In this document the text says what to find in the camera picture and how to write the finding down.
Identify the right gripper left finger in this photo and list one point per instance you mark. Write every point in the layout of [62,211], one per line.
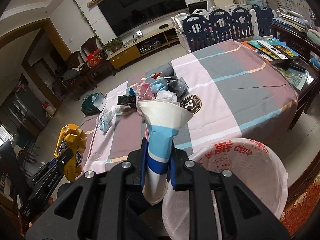
[144,161]

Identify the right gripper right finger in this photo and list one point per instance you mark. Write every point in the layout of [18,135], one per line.
[173,166]

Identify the white blue paper cup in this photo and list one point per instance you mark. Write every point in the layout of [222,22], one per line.
[164,121]

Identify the yellow snack bag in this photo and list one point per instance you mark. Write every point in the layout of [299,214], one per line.
[71,138]

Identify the clear plastic wrapper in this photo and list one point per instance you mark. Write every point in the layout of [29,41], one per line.
[106,117]

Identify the pink plastic package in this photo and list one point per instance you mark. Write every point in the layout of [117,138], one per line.
[143,92]

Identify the white trash bag bin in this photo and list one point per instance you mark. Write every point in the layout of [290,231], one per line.
[233,189]

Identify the dark green snack wrapper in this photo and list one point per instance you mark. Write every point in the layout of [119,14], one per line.
[127,100]

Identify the white crumpled plastic bag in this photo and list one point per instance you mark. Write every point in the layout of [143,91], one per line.
[167,96]

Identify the green gift bag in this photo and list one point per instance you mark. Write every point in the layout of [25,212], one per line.
[93,104]

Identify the light blue plastic bag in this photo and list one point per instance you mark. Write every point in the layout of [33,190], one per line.
[158,86]

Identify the grey foil bag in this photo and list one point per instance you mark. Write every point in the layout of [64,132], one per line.
[179,87]

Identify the red snack wrapper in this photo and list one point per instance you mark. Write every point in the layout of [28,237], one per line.
[156,75]

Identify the plaid pink grey tablecloth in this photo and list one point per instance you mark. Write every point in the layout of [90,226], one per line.
[232,93]

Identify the dark wooden armchair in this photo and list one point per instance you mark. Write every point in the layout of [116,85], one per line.
[79,76]

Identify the red gift box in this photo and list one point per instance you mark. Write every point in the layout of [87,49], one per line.
[95,58]

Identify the potted green plant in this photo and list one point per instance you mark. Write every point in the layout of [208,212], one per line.
[113,45]

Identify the yellow wooden TV cabinet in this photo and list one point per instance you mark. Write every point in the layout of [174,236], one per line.
[149,43]

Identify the navy white baby fence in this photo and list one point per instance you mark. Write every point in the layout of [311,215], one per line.
[239,22]

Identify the stack of books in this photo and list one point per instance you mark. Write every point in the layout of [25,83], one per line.
[266,54]

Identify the white remote control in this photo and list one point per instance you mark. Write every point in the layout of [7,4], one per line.
[272,49]

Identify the large black television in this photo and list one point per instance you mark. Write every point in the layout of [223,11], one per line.
[124,15]

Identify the dark wooden side table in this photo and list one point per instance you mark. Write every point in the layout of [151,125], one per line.
[300,43]

